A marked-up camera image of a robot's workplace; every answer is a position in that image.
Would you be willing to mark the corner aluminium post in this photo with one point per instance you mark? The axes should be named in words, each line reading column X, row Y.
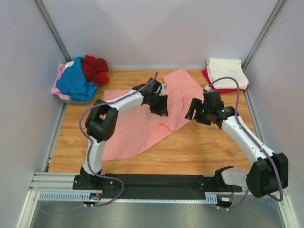
column 52, row 28
column 263, row 33

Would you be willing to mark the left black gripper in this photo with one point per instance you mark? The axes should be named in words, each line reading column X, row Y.
column 162, row 109

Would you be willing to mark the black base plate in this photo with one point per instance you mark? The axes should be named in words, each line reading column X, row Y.
column 153, row 186

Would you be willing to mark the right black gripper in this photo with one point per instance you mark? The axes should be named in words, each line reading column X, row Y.
column 195, row 105

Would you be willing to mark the right corner aluminium post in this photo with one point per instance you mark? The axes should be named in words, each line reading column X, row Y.
column 263, row 33

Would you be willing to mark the white slotted cable duct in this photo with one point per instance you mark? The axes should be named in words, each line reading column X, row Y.
column 87, row 197

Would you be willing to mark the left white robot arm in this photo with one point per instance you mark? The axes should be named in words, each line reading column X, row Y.
column 101, row 122

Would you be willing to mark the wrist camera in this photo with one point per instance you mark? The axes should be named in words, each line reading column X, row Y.
column 163, row 87
column 213, row 97

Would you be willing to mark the dark red t-shirt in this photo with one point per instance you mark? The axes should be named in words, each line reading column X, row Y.
column 95, row 70

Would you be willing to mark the salmon pink t-shirt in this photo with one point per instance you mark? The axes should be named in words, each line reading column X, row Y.
column 138, row 129

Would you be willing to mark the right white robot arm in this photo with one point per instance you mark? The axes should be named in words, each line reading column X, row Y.
column 269, row 171

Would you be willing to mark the aluminium frame rail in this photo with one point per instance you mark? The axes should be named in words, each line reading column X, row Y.
column 48, row 181

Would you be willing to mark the folded magenta t-shirt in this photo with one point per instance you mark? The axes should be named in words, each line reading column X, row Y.
column 226, row 85

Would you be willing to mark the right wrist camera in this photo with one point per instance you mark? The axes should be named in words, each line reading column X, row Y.
column 213, row 97

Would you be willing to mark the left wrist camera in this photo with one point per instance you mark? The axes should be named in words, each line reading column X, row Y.
column 163, row 87

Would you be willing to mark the left corner aluminium post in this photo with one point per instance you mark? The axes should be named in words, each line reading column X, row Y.
column 52, row 28

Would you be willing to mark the folded white t-shirt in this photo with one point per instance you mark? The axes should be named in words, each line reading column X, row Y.
column 219, row 68

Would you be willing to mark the blue t-shirt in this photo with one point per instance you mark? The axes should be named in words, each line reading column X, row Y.
column 74, row 83

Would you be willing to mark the white t-shirt in basket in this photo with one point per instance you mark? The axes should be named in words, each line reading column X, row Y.
column 69, row 64

